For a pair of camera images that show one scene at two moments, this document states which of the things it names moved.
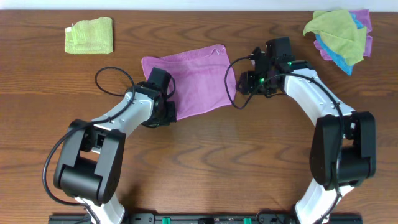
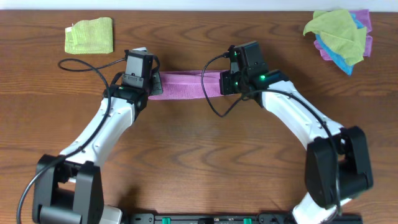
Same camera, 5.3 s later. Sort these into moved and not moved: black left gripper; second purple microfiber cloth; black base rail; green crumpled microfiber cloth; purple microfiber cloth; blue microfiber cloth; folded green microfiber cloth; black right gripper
Moved: black right gripper; purple microfiber cloth; black left gripper
Not moved: green crumpled microfiber cloth; second purple microfiber cloth; black base rail; folded green microfiber cloth; blue microfiber cloth
